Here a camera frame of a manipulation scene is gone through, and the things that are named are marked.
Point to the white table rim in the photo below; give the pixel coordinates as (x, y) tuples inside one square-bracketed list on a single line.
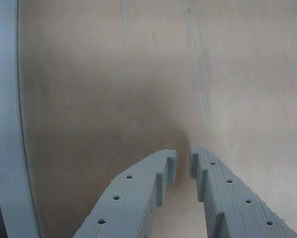
[(4, 99)]

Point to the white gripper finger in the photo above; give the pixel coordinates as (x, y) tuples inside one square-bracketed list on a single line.
[(128, 203), (232, 205)]

